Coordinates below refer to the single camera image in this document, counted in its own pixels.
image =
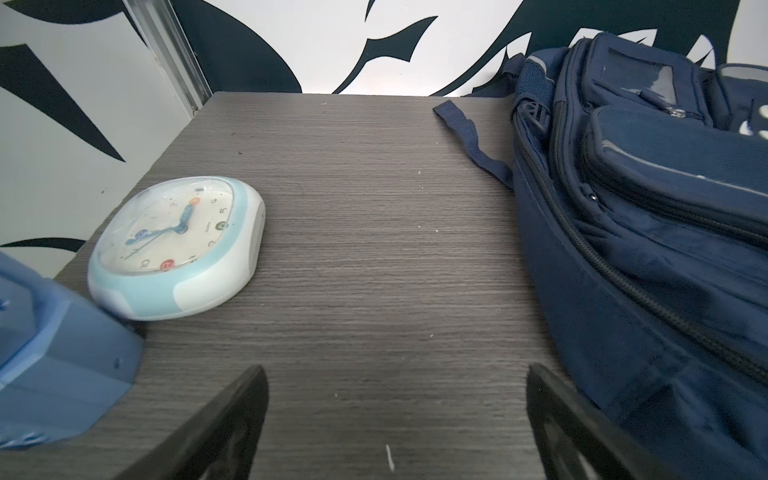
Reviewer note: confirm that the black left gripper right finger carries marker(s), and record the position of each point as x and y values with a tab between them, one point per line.
575	440

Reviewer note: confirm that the navy blue student backpack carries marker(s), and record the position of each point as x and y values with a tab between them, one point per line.
640	180

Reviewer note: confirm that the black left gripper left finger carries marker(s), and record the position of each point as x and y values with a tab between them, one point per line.
218	442

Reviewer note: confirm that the light blue round wall clock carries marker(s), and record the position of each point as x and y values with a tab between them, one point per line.
178	248

